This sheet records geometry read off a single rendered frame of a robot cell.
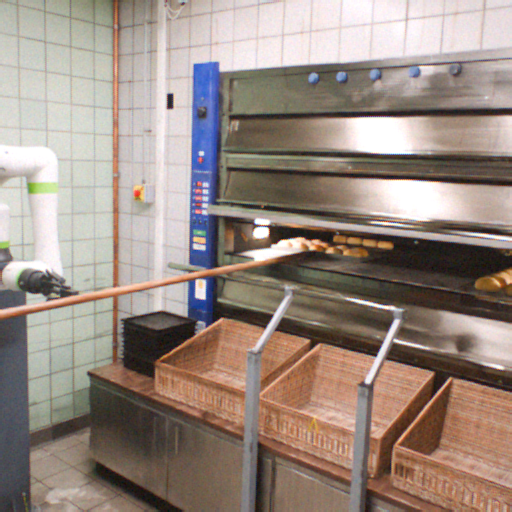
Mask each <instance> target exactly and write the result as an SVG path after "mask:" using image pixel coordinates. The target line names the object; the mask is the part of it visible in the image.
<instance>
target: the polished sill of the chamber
mask: <svg viewBox="0 0 512 512"><path fill-rule="evenodd" d="M256 260H261V258H255V257H250V256H243V255H237V254H225V255H224V262H228V263H235V264H240V263H245V262H251V261H256ZM257 268H258V269H263V270H270V271H275V272H280V273H287V274H292V275H298V276H304V277H310V278H315V279H322V280H327V281H333V282H339V283H345V284H350V286H356V287H362V288H367V289H374V290H379V291H385V292H390V293H397V294H402V295H408V296H414V297H419V298H425V299H431V300H437V301H442V302H449V304H454V305H460V306H466V307H472V308H477V309H482V310H489V311H494V312H500V313H506V314H512V301H511V300H505V299H498V298H493V297H487V296H480V295H474V294H468V293H461V292H455V291H449V290H442V289H436V288H431V287H424V286H418V284H412V283H405V282H399V281H393V280H386V279H380V278H375V277H368V276H362V275H356V274H349V273H343V272H336V271H330V270H324V269H317V268H312V266H306V265H299V264H293V263H287V262H278V263H273V264H268V265H262V266H257Z"/></svg>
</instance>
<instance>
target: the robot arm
mask: <svg viewBox="0 0 512 512"><path fill-rule="evenodd" d="M23 177H25V179H26V186H27V193H28V195H27V197H28V202H29V208H30V215H32V222H33V230H34V247H35V261H28V262H13V263H10V264H8V265H7V266H6V268H5V269H4V270H3V273H2V280H3V283H4V284H5V286H6V287H7V288H8V289H10V290H13V291H24V292H27V293H30V294H42V295H43V296H45V297H46V300H45V301H48V300H54V299H59V298H64V297H70V296H76V295H79V291H77V290H74V289H71V286H67V284H65V281H66V280H65V279H64V278H63V277H62V274H63V270H62V264H61V259H60V252H59V239H58V196H59V193H58V162H57V157H56V155H55V154H54V152H53V151H51V150H50V149H47V148H45V147H28V148H22V147H11V146H4V145H0V188H1V187H2V186H3V185H4V184H5V183H6V182H7V181H8V180H10V179H13V178H23ZM44 193H45V195H44ZM9 242H10V216H9V207H8V206H7V205H6V204H3V203H0V263H3V262H9V261H13V260H14V257H13V255H11V253H10V250H9ZM54 287H56V288H54ZM57 288H59V289H60V290H59V289H57ZM52 293H53V294H56V295H60V296H59V297H52V296H50V295H51V294H52Z"/></svg>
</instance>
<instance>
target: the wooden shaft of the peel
mask: <svg viewBox="0 0 512 512"><path fill-rule="evenodd" d="M306 256H307V253H306V252H300V253H294V254H289V255H284V256H278V257H273V258H268V259H261V260H256V261H251V262H245V263H240V264H235V265H228V266H223V268H218V269H213V270H207V271H202V272H196V273H190V274H185V275H180V276H174V277H169V278H163V279H157V280H152V281H147V282H142V283H135V284H130V286H125V287H119V288H114V289H109V290H102V291H97V292H92V293H87V294H81V295H76V296H70V297H64V298H59V299H54V300H48V301H43V302H37V304H32V305H26V306H21V307H16V308H10V309H4V310H0V320H3V319H7V318H13V317H18V316H23V315H28V314H34V313H38V312H43V311H48V310H54V309H59V308H63V307H69V306H74V305H79V304H84V302H89V301H94V300H99V299H105V298H110V297H115V296H119V295H125V294H130V293H135V292H141V291H145V290H150V289H155V288H161V287H166V286H170V284H175V283H181V282H186V281H191V280H197V279H201V278H206V277H211V276H217V275H222V274H226V273H232V272H237V271H242V270H247V269H252V268H257V266H262V265H268V264H273V263H278V262H282V261H288V260H293V259H298V258H304V257H306Z"/></svg>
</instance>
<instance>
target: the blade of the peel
mask: <svg viewBox="0 0 512 512"><path fill-rule="evenodd" d="M272 250H274V251H281V252H289V253H300V252H303V251H307V250H303V248H295V247H288V246H280V245H278V244H273V245H272ZM387 255H389V254H382V253H374V252H368V256H367V257H357V256H348V255H341V254H333V253H326V252H318V251H316V256H317V257H325V258H332V259H340V260H347V261H354V262H363V261H367V260H371V259H376V258H380V257H384V256H387Z"/></svg>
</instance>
